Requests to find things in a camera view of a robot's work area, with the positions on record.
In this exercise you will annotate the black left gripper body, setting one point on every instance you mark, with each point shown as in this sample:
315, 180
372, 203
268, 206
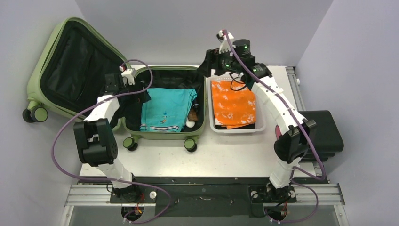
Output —
139, 96

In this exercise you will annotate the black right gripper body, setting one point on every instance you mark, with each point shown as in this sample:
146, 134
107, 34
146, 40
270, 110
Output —
207, 62

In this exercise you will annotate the green hard-shell suitcase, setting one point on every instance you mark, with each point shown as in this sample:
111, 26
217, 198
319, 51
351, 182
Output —
70, 75

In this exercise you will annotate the orange item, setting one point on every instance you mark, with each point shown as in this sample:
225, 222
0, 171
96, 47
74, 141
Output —
233, 103

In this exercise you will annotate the teal garment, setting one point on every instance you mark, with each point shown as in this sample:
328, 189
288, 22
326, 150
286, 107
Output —
167, 110

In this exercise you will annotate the black and pink storage organizer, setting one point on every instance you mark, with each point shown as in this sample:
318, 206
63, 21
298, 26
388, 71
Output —
323, 133

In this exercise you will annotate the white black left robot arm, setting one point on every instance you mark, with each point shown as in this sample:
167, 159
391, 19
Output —
95, 140

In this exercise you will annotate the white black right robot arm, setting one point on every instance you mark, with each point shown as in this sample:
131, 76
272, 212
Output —
273, 100

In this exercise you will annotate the white brown cosmetic palette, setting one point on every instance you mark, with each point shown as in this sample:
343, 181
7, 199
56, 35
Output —
192, 118

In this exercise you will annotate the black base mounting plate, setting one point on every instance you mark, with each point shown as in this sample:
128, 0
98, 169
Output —
194, 197

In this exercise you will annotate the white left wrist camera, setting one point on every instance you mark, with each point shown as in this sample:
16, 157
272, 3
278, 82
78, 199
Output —
128, 75

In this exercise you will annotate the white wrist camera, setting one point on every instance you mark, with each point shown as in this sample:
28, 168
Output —
224, 37
128, 75

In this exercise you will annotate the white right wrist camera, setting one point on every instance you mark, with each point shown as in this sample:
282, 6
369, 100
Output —
224, 37

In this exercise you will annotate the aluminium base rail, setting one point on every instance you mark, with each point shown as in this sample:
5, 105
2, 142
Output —
324, 195

